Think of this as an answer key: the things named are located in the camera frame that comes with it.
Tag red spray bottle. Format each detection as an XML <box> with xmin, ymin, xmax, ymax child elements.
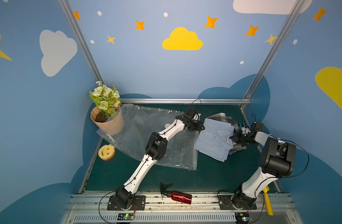
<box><xmin>160</xmin><ymin>183</ymin><xmax>192</xmax><ymax>205</ymax></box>

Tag clear plastic vacuum bag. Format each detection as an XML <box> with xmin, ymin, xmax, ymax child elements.
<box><xmin>97</xmin><ymin>104</ymin><xmax>199</xmax><ymax>170</ymax></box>

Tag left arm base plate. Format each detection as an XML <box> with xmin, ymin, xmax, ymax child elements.
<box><xmin>107</xmin><ymin>195</ymin><xmax>146</xmax><ymax>211</ymax></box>

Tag green circuit board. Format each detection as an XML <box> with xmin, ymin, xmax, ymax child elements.
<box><xmin>235</xmin><ymin>213</ymin><xmax>252</xmax><ymax>224</ymax></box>
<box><xmin>117</xmin><ymin>213</ymin><xmax>135</xmax><ymax>221</ymax></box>

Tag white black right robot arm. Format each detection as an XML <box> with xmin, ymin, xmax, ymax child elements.
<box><xmin>231</xmin><ymin>122</ymin><xmax>296</xmax><ymax>210</ymax></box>

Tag beige faceted flower pot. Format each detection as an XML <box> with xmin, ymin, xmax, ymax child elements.
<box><xmin>90</xmin><ymin>106</ymin><xmax>124</xmax><ymax>135</ymax></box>

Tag yellow smiley sponge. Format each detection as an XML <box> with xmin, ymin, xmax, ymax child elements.
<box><xmin>98</xmin><ymin>145</ymin><xmax>115</xmax><ymax>161</ymax></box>

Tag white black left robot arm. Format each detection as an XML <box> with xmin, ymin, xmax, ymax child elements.
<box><xmin>115</xmin><ymin>107</ymin><xmax>204</xmax><ymax>209</ymax></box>

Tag white green artificial flowers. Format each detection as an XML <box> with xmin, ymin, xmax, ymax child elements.
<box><xmin>89</xmin><ymin>81</ymin><xmax>121</xmax><ymax>118</ymax></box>

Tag light blue shirt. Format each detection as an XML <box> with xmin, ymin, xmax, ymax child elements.
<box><xmin>195</xmin><ymin>119</ymin><xmax>234</xmax><ymax>162</ymax></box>

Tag right aluminium frame post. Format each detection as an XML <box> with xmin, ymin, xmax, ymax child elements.
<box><xmin>243</xmin><ymin>0</ymin><xmax>306</xmax><ymax>101</ymax></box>

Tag aluminium front rail platform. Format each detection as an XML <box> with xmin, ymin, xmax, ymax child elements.
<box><xmin>61</xmin><ymin>192</ymin><xmax>302</xmax><ymax>224</ymax></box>

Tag yellow plastic shovel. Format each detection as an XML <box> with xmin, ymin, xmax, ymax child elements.
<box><xmin>263</xmin><ymin>186</ymin><xmax>274</xmax><ymax>216</ymax></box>

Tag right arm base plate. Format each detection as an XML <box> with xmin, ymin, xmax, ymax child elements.
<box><xmin>217</xmin><ymin>195</ymin><xmax>257</xmax><ymax>210</ymax></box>

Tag left aluminium frame post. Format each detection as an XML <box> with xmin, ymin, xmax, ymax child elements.
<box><xmin>58</xmin><ymin>0</ymin><xmax>104</xmax><ymax>82</ymax></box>

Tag right green circuit board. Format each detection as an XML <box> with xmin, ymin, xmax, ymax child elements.
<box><xmin>235</xmin><ymin>213</ymin><xmax>252</xmax><ymax>224</ymax></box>

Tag aluminium back rail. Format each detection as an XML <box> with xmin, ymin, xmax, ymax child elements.
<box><xmin>121</xmin><ymin>98</ymin><xmax>251</xmax><ymax>105</ymax></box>

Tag aluminium frame post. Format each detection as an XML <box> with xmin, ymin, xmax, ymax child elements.
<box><xmin>58</xmin><ymin>0</ymin><xmax>104</xmax><ymax>82</ymax></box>
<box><xmin>243</xmin><ymin>0</ymin><xmax>306</xmax><ymax>101</ymax></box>

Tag left green circuit board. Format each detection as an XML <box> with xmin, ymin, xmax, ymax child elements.
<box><xmin>117</xmin><ymin>213</ymin><xmax>135</xmax><ymax>221</ymax></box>

